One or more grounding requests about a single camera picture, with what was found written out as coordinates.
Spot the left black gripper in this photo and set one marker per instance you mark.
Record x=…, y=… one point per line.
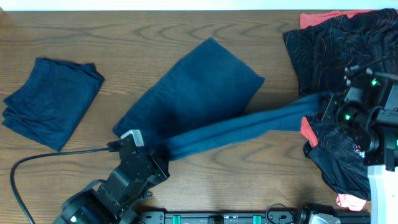
x=155, y=164

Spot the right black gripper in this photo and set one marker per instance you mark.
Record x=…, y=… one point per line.
x=333, y=105

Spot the navy blue shorts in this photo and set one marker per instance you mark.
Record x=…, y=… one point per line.
x=199, y=104

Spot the navy cloth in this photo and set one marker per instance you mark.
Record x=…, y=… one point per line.
x=52, y=102

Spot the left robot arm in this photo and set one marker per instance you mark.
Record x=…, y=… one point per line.
x=113, y=200

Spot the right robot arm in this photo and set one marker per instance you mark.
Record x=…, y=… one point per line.
x=367, y=110

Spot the black patterned garment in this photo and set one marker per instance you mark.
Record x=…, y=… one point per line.
x=319, y=56

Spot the coral red garment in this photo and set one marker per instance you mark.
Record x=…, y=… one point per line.
x=307, y=20

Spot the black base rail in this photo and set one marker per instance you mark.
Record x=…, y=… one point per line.
x=308, y=213

